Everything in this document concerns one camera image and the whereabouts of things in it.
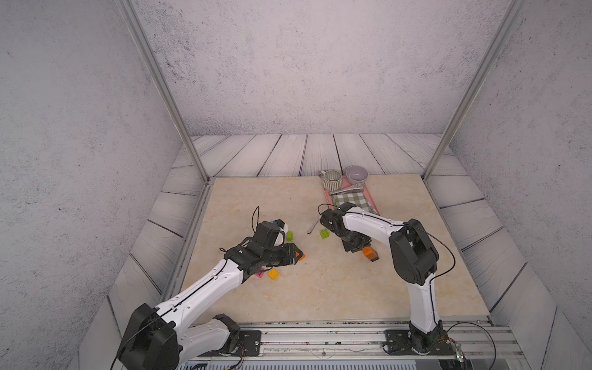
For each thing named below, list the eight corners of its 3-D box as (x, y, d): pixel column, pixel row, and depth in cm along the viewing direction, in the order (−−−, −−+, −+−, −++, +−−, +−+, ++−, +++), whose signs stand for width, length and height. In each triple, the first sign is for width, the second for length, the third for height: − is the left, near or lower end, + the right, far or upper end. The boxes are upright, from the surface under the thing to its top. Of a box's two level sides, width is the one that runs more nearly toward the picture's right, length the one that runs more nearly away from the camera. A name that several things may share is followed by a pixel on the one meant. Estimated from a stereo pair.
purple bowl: (346, 186, 119) (347, 179, 115) (343, 172, 126) (345, 165, 122) (367, 186, 119) (369, 179, 115) (364, 172, 126) (365, 165, 122)
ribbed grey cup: (325, 195, 116) (326, 185, 110) (320, 180, 122) (321, 170, 117) (343, 192, 117) (345, 182, 111) (337, 178, 123) (338, 168, 118)
